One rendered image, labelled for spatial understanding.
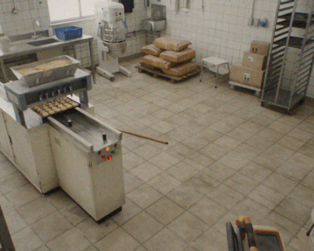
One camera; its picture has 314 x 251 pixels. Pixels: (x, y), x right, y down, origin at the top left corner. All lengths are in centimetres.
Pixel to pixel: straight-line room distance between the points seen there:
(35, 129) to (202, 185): 181
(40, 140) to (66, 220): 79
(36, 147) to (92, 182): 71
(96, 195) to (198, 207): 104
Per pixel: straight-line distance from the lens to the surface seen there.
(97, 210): 297
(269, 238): 185
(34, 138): 312
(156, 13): 751
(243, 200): 344
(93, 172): 271
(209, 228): 309
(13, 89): 304
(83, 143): 259
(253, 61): 572
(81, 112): 309
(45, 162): 329
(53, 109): 318
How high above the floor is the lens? 223
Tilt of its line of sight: 30 degrees down
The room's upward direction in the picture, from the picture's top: straight up
